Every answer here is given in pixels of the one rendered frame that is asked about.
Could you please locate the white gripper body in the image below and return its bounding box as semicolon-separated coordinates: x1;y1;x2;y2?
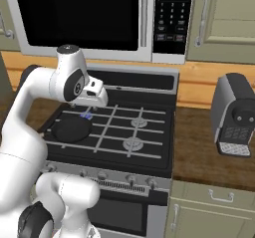
70;88;110;109

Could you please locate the black silver stove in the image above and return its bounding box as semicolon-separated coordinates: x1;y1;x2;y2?
37;62;180;238

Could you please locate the black round pan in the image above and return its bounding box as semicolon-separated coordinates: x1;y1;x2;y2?
52;117;94;143

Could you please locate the silver black microwave oven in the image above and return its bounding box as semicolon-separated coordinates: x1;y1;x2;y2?
2;0;195;65

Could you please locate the black oven door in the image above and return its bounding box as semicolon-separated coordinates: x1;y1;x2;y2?
87;189;169;238

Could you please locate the olive drawer front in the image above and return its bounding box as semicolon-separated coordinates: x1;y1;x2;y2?
169;179;255;214

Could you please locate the grey black coffee machine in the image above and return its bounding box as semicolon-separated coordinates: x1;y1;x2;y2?
209;72;255;158

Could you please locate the olive base cupboard door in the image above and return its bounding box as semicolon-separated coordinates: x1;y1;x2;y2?
163;202;255;238

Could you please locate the silver oven door handle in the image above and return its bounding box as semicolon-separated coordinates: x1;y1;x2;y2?
89;177;151;196

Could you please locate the silver microwave door handle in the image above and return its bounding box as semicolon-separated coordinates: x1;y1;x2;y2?
139;0;149;48

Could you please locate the silver long cupboard handle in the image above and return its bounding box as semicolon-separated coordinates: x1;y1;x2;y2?
193;0;212;48
0;0;15;40

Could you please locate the olive wall cupboard door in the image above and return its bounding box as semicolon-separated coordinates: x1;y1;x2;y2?
0;0;22;53
185;0;255;65

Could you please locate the silver short cupboard handle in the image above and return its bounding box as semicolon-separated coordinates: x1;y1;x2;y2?
169;203;180;233

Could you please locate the silver drawer handle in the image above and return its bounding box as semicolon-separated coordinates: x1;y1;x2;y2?
207;188;235;204

